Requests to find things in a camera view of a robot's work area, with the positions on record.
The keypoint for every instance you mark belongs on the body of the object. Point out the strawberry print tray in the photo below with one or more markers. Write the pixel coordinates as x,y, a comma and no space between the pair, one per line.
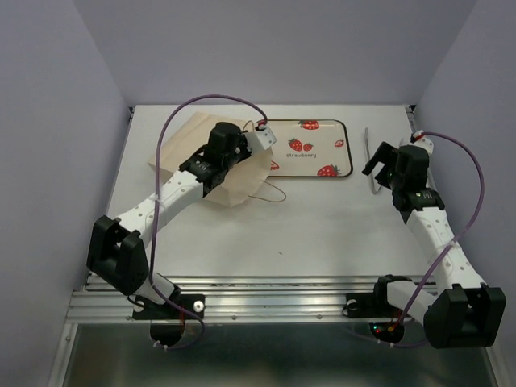
310,148

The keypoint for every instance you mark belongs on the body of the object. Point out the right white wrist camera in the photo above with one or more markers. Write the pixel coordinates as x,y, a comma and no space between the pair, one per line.
418,139

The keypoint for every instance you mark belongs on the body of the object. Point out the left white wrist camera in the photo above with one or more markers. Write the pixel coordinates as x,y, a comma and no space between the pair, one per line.
261,139

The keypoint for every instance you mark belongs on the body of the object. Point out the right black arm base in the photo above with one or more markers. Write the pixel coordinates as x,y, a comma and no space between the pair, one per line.
384,327

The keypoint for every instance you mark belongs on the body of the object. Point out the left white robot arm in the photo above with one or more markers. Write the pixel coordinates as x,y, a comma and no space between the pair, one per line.
122,250

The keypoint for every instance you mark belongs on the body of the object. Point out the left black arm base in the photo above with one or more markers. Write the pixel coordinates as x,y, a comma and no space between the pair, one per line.
172,328

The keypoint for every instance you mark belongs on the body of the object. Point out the aluminium mounting rail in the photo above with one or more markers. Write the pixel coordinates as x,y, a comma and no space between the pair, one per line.
233,300

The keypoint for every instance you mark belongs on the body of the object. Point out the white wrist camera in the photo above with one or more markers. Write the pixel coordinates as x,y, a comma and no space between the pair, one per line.
418,139
261,139

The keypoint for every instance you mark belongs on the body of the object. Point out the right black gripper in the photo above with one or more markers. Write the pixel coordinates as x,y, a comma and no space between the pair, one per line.
387,154

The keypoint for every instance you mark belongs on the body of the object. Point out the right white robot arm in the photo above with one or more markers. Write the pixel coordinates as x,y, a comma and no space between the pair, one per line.
452,302

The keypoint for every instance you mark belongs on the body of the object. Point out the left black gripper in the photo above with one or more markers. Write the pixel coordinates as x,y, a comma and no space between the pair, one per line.
243,143

